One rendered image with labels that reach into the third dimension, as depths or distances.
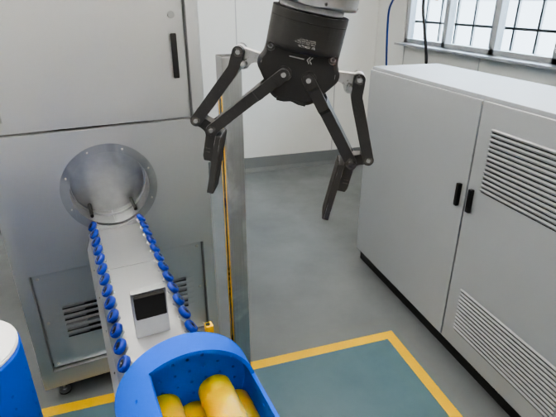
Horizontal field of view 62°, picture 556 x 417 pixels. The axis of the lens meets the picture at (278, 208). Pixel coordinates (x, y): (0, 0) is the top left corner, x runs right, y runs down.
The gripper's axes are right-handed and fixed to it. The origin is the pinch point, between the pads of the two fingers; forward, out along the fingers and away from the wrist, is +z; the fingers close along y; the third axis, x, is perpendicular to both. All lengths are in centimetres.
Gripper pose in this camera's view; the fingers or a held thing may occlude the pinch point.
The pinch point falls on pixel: (270, 193)
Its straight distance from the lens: 53.9
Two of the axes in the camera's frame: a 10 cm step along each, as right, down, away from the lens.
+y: 9.7, 2.2, 0.1
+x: 1.0, -4.6, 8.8
